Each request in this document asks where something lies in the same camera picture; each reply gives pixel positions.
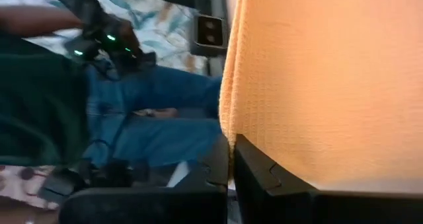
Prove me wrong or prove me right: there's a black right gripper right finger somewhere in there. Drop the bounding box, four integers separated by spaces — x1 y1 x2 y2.
233 133 423 224

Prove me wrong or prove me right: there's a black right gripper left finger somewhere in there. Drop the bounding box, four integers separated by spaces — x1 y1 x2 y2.
59 134 231 224

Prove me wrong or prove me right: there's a yellow waffle weave towel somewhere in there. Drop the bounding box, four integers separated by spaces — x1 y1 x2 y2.
217 0 423 194

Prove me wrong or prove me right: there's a person's forearm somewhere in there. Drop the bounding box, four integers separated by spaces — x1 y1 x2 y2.
0 5 83 36

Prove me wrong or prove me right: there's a person's hand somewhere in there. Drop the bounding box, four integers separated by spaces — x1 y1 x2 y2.
132 107 181 118

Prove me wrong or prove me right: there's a person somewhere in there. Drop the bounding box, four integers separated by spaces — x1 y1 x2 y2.
0 32 225 172

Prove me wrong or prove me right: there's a white dotted rug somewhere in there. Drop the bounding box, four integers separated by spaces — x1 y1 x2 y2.
0 164 62 211

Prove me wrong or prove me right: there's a teal patterned rug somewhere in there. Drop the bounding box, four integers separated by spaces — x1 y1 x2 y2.
0 0 212 76

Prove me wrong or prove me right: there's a small black depth camera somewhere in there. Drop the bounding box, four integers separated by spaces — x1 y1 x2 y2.
190 14 229 57

